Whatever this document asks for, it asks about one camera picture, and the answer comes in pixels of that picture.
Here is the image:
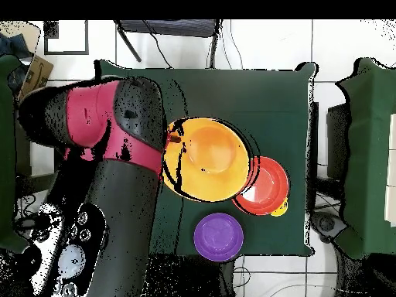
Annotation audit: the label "large yellow bowl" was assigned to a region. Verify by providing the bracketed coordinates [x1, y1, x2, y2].
[162, 117, 251, 203]

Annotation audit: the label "purple bowl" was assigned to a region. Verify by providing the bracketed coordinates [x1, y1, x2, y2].
[193, 212, 244, 263]

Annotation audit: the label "wide shallow orange bowl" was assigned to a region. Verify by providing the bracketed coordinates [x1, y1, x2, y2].
[231, 155, 291, 217]

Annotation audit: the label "dark green tablecloth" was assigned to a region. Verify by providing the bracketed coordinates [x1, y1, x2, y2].
[94, 59, 319, 258]

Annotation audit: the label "yellow cup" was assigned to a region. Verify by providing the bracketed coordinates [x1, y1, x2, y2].
[271, 197, 289, 217]

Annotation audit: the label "dark grey chair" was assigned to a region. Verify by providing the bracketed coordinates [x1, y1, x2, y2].
[114, 19, 222, 69]

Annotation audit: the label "black box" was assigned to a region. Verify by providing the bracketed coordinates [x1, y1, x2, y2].
[326, 103, 350, 180]

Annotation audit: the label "green clothed side table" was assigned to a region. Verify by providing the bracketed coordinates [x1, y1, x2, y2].
[335, 56, 396, 259]
[0, 54, 32, 254]

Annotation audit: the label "black metal stand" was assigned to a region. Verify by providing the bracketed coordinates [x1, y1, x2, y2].
[13, 135, 60, 199]

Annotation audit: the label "cardboard box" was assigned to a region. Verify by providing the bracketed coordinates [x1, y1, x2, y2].
[17, 54, 54, 101]

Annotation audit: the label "white papers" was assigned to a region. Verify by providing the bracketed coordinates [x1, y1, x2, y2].
[384, 113, 396, 228]

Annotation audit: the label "blue fabric bundle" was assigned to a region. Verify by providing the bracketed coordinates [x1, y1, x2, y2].
[0, 32, 33, 60]

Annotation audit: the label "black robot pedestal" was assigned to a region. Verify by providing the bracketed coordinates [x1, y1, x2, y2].
[148, 255, 236, 297]

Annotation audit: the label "grey pedestal foot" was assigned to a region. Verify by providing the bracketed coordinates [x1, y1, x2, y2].
[309, 210, 347, 244]

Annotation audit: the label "tangled floor cables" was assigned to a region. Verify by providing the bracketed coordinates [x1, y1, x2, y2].
[13, 193, 41, 231]

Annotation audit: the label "black square frame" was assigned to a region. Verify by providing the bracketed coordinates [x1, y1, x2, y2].
[43, 20, 90, 56]

